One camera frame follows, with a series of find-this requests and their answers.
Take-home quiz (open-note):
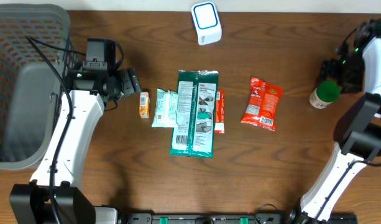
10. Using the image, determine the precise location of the orange tissue pack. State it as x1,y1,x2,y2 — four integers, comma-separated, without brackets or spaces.
139,91,150,119

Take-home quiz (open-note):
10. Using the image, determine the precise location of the light green wipes pack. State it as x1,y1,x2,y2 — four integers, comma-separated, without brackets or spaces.
152,89,178,128

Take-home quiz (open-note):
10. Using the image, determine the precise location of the white barcode scanner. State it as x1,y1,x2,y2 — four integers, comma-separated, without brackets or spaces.
191,1,223,45

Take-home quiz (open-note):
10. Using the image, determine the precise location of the left black cable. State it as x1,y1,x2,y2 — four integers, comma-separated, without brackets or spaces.
24,34,87,224

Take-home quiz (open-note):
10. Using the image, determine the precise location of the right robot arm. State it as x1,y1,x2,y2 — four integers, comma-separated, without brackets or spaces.
287,18,381,223

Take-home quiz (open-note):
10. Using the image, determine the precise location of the green lid seasoning jar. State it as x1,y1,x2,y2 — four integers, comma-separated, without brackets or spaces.
310,80,341,109

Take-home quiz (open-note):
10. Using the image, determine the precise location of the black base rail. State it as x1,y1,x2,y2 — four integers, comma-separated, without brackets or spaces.
93,212,359,224

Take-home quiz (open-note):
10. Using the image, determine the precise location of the red stick sachet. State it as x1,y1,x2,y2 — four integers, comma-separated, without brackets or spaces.
214,90,225,134

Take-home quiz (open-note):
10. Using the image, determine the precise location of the red snack packet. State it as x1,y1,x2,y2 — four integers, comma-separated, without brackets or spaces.
241,77,283,131

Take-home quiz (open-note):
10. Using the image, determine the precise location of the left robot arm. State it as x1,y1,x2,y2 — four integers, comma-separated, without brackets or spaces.
9,68,141,223

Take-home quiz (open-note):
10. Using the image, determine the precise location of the grey plastic mesh basket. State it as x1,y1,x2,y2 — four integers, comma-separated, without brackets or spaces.
0,4,80,170

